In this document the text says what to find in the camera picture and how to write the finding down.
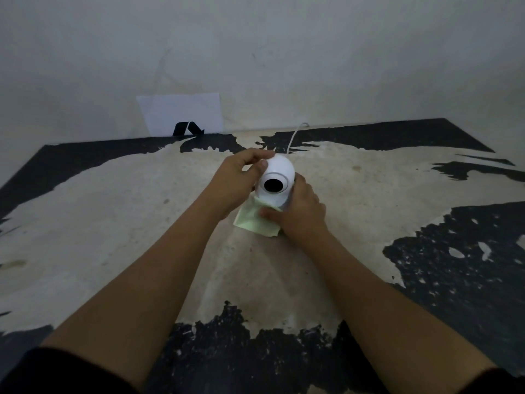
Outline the person's left hand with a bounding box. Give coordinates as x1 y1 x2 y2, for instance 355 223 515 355
204 149 276 220

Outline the person's right hand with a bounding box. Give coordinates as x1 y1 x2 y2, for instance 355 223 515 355
259 173 329 245

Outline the white dome security camera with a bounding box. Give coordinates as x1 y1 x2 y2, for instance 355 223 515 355
254 154 297 212

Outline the pale green cleaning cloth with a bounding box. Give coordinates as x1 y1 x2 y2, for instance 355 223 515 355
232 198 283 238

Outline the person's right forearm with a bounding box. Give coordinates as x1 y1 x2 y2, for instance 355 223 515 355
296 228 499 394

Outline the person's left forearm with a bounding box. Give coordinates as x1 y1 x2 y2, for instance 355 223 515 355
41 194 230 390

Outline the black tape piece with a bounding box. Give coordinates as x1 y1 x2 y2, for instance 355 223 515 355
172 121 205 137

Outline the white paper sheet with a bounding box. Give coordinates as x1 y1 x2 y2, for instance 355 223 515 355
136 92 224 137

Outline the person's black left sleeve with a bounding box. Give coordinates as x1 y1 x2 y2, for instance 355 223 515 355
0 346 141 394

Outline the person's black sleeve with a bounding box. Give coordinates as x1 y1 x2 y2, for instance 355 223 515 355
0 346 141 394
459 366 525 394

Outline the person's black right sleeve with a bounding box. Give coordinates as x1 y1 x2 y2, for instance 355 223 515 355
459 366 525 394

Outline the white power cable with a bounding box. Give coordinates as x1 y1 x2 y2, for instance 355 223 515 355
286 122 311 155

